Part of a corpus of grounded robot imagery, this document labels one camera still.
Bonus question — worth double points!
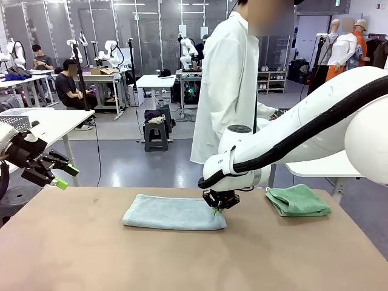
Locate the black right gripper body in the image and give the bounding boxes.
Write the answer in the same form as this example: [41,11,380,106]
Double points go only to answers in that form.
[202,189,241,210]

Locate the white height adjustable desk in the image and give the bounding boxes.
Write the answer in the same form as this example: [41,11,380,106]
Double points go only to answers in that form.
[135,74,178,144]

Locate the light blue terry towel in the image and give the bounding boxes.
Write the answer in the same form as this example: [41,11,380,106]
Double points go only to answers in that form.
[121,193,227,232]

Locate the thick black left arm hose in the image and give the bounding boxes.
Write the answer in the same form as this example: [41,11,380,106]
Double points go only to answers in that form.
[0,160,10,202]

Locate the seated person black shirt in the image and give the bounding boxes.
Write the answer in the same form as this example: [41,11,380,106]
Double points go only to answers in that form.
[55,59,98,131]

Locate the seated person grey shirt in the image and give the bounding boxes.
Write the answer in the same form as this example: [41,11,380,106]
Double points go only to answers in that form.
[32,44,55,71]

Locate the black bag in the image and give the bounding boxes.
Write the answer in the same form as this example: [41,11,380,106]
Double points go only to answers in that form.
[287,59,310,84]

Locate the person in white shirt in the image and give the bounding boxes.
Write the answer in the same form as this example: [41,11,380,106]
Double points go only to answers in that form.
[190,0,295,166]

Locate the clothes rack with dark garments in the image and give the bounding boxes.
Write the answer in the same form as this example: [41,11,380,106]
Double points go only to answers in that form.
[362,32,388,70]

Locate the white work desk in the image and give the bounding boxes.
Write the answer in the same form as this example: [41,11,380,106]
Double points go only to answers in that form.
[0,74,59,109]

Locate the black camera tripod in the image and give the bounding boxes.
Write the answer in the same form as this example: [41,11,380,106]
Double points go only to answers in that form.
[70,42,95,112]

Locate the bare white mannequin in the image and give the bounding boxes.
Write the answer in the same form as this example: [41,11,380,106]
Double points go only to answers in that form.
[328,19,342,66]

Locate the green terry towel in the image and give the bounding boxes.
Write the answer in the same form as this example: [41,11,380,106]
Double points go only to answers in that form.
[265,184,333,218]

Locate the white computer tower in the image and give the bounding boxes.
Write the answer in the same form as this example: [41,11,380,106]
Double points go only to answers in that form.
[127,84,140,107]

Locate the person right forearm white sleeve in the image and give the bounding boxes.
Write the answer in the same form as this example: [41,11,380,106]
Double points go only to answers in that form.
[256,102,273,121]

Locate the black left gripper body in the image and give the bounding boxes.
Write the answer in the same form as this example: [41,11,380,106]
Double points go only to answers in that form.
[11,131,52,186]

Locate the grey jacket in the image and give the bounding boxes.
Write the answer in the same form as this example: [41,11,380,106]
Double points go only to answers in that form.
[7,66,33,78]

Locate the grey perforated storage basket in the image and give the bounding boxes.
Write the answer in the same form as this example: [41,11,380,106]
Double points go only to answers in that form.
[0,107,55,133]

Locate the black right arm cable sleeve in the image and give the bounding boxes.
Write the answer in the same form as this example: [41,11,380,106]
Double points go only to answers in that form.
[197,83,388,190]

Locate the black tripod with white top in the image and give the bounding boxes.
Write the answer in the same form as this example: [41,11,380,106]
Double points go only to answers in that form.
[306,32,330,96]

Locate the mannequin orange shirt beige cap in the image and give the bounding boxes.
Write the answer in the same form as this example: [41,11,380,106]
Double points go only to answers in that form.
[345,18,371,72]

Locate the mannequin white top orange trousers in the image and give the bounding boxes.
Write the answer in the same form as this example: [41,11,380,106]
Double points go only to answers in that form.
[326,17,359,82]

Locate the grey frame work desk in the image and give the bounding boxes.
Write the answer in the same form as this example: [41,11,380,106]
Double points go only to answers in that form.
[175,69,202,119]
[81,71,125,118]

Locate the dark grey plastic stool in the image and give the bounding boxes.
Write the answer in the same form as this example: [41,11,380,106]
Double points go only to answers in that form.
[0,184,43,228]
[144,120,174,153]

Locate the wooden shoe shelf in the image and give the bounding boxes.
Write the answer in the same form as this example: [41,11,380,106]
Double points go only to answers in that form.
[257,70,288,94]

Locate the black upright pole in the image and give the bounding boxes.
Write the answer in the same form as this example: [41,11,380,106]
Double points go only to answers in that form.
[127,38,138,107]

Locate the dark folded garment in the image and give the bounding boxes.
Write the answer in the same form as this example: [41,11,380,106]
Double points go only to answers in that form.
[144,108,167,124]

